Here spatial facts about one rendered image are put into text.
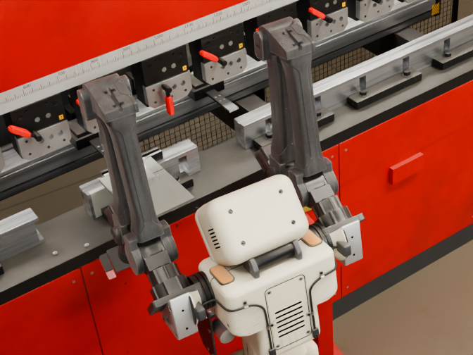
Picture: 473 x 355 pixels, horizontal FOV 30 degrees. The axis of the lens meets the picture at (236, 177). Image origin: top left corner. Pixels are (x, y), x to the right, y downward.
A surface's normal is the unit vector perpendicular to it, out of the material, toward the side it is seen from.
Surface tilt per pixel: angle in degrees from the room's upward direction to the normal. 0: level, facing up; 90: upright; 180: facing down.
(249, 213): 47
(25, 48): 90
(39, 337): 90
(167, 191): 0
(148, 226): 80
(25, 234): 90
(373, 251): 90
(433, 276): 0
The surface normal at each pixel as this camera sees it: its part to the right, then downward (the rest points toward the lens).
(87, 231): -0.08, -0.80
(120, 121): 0.44, 0.36
